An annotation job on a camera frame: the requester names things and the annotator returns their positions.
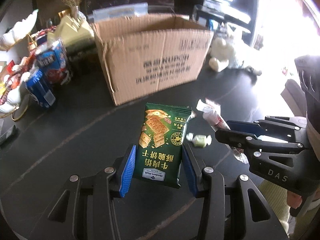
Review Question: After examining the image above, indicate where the green wrapped candy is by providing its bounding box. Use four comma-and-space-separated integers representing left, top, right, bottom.
186, 133, 212, 149

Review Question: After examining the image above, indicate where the white plush sheep tissue cover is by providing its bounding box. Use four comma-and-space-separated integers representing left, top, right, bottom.
208, 22, 263, 77

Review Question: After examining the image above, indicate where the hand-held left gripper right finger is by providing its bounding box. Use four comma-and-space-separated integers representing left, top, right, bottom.
181, 144, 275, 240

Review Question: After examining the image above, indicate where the black upright piano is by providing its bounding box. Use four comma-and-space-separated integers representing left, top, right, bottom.
189, 0, 253, 35

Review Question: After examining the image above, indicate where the dried flower bouquet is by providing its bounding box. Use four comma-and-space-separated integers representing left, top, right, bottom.
61, 0, 82, 18

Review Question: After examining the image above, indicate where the brown cardboard box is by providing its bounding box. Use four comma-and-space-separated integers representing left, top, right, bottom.
91, 14, 215, 106

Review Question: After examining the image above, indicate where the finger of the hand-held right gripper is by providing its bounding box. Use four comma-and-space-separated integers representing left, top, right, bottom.
215, 129, 310, 157
226, 116, 308, 143

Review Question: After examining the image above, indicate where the pile of assorted snack packets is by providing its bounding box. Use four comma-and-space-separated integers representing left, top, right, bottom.
0, 25, 58, 105

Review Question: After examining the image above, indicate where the blue snack bag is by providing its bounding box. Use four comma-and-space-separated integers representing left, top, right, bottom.
37, 39, 73, 85

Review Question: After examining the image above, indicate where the white red snack packet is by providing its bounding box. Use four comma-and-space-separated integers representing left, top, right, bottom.
196, 99, 248, 165

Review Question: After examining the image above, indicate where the black remote control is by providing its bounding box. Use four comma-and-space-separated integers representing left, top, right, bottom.
0, 124, 17, 146

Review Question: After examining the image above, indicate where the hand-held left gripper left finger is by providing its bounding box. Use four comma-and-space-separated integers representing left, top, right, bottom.
46, 144, 137, 240

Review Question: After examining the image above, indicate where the green cracker packet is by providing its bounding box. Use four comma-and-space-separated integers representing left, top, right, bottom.
134, 102, 193, 189

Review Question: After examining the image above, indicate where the clear plastic container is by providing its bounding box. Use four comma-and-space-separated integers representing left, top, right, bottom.
92, 2, 149, 22

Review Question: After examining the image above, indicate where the blue snack tube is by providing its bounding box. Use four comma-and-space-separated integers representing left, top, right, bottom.
26, 69, 56, 109

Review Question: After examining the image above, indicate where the person's right hand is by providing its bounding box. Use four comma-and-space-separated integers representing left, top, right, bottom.
286, 192, 307, 210

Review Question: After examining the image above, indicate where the grey sofa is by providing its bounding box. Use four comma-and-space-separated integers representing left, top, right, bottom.
280, 78, 308, 117

